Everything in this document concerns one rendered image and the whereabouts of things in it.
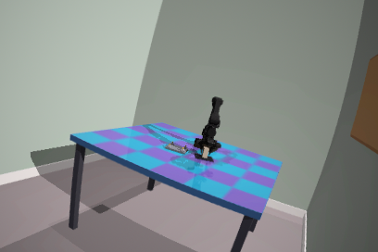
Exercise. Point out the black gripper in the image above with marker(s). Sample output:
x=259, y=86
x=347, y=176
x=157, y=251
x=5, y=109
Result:
x=200, y=142

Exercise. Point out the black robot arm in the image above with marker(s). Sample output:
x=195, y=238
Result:
x=213, y=121

